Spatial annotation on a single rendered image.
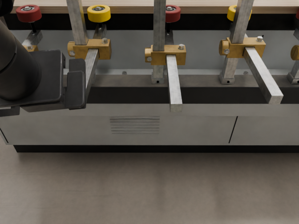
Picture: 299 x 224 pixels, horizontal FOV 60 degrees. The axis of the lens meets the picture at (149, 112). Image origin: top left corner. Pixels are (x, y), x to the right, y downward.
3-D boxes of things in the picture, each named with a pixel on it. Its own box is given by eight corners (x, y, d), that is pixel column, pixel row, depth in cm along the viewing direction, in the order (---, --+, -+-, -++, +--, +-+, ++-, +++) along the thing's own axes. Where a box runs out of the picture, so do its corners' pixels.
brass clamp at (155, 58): (185, 66, 87) (186, 53, 83) (144, 66, 87) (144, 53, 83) (183, 57, 91) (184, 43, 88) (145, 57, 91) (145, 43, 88)
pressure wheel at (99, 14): (88, 36, 100) (83, 5, 92) (107, 31, 103) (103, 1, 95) (96, 44, 95) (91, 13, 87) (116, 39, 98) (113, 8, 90)
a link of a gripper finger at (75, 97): (51, 86, 40) (20, 54, 31) (97, 82, 40) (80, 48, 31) (49, 129, 38) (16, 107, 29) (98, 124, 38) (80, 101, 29)
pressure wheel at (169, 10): (154, 34, 100) (154, 4, 93) (172, 31, 102) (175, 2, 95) (162, 44, 95) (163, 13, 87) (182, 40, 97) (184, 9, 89)
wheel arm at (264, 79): (279, 107, 67) (285, 94, 64) (266, 107, 67) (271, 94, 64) (237, 32, 99) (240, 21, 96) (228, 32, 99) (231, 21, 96)
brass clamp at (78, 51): (110, 60, 85) (108, 46, 82) (69, 60, 85) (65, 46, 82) (111, 51, 90) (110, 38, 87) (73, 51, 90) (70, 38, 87)
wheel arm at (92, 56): (86, 108, 68) (83, 96, 65) (73, 108, 68) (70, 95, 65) (107, 33, 100) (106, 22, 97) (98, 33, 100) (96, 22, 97)
